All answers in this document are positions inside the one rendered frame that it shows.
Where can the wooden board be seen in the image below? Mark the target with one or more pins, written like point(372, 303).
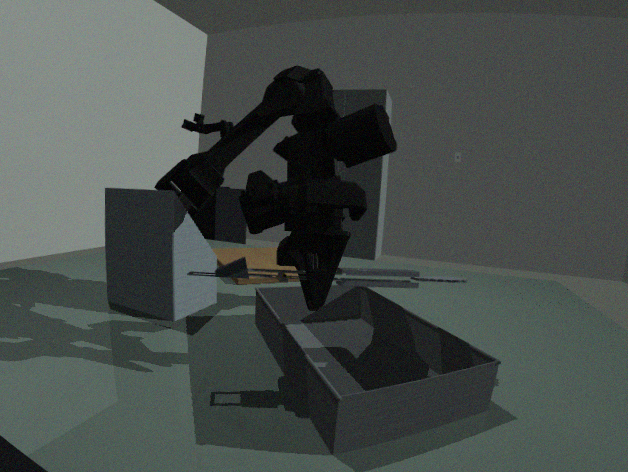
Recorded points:
point(256, 258)

